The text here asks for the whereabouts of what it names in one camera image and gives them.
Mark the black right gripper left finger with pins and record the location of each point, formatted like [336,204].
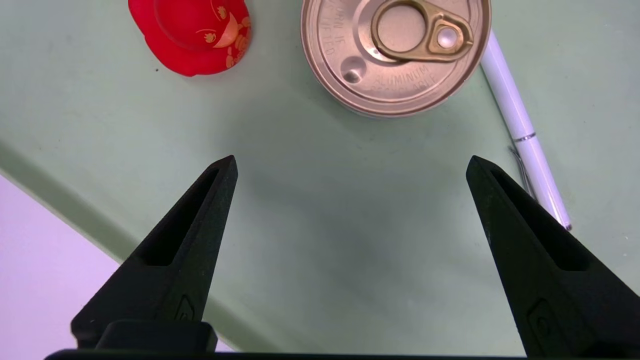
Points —
[175,265]

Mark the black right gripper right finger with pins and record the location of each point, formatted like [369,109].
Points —
[550,270]

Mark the white pen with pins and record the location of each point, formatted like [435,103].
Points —
[520,125]

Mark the red rubber duck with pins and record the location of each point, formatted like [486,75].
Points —
[190,35]

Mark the gold pull-tab tin can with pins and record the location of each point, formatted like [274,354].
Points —
[395,55]

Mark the light green plastic tray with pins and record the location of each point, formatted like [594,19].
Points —
[350,200]

